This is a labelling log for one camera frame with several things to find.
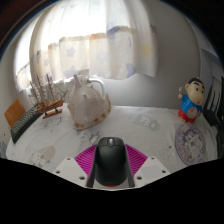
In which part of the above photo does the black computer keyboard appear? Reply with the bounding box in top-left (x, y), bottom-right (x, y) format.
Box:
top-left (9, 103), bottom-right (43, 144)

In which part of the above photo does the black computer mouse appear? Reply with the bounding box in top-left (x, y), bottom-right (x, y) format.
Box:
top-left (94, 136), bottom-right (128, 188)

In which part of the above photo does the orange wooden board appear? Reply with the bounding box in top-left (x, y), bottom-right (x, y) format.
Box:
top-left (3, 97), bottom-right (27, 129)

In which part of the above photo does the large white conch shell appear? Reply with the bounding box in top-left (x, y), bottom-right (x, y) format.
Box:
top-left (67, 74), bottom-right (112, 131)

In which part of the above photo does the round purple printed mouse pad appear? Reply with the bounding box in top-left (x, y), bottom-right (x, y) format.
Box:
top-left (174, 122), bottom-right (208, 167)

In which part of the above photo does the white cartoon-print tablecloth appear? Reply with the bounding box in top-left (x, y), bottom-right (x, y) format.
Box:
top-left (5, 103), bottom-right (222, 191)

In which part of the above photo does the cartoon boy figure clock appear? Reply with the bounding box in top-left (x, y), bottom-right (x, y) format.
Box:
top-left (177, 77), bottom-right (206, 124)

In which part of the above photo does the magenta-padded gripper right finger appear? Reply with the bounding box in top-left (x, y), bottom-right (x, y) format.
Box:
top-left (124, 143), bottom-right (171, 188)

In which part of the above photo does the white star-print curtain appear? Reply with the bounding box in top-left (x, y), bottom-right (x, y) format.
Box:
top-left (14, 0), bottom-right (158, 93)

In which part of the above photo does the wooden model sailing ship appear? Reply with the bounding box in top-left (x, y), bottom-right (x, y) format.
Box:
top-left (29, 73), bottom-right (69, 120)

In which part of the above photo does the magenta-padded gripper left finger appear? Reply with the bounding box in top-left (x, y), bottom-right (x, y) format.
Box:
top-left (53, 143), bottom-right (98, 188)

